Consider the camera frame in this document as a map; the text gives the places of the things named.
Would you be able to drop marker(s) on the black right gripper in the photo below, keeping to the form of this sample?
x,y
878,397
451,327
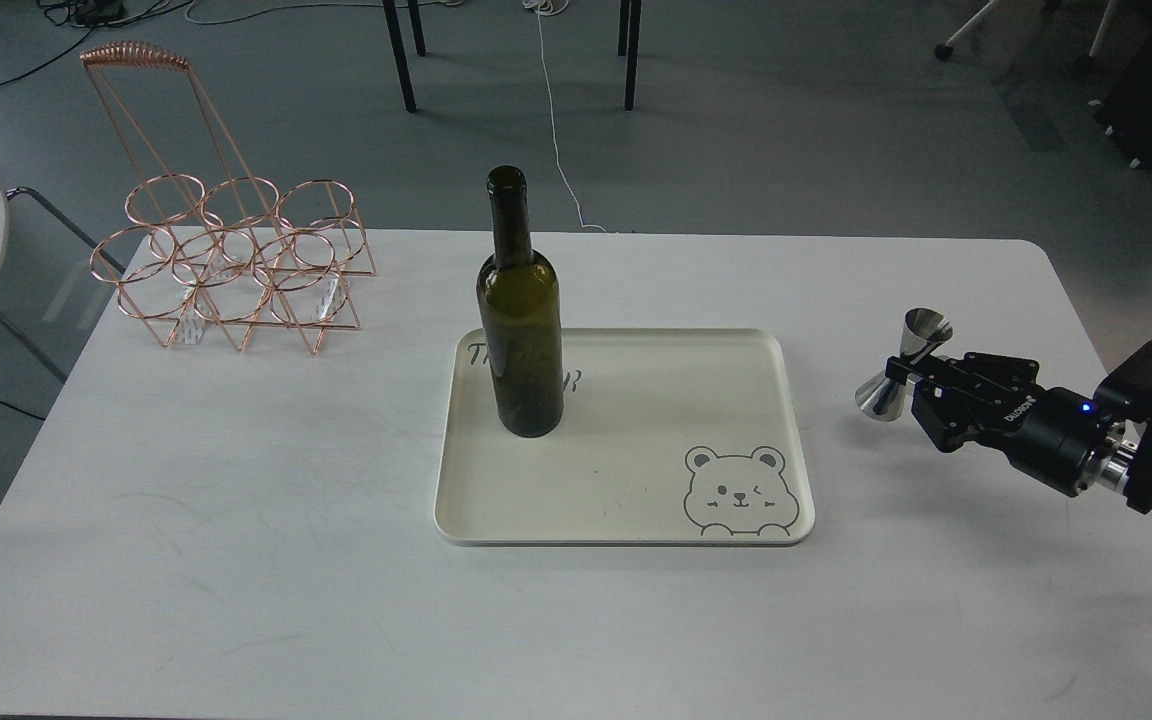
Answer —
x,y
1053,435

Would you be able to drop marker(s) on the steel double jigger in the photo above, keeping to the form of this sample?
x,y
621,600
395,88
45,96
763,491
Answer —
x,y
883,397

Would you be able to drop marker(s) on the dark green wine bottle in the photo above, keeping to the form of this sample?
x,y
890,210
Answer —
x,y
519,300

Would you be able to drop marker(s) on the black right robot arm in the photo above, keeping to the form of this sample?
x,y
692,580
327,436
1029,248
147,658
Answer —
x,y
1127,394

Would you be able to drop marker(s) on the cream bear serving tray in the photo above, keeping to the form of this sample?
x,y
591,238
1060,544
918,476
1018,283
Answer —
x,y
669,436

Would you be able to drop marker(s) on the white chair base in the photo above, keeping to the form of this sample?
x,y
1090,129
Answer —
x,y
995,25

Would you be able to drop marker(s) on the black table legs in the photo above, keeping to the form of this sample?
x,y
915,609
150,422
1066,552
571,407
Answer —
x,y
403,43

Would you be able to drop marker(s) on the rose gold wire bottle rack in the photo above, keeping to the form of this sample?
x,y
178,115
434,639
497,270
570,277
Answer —
x,y
235,254

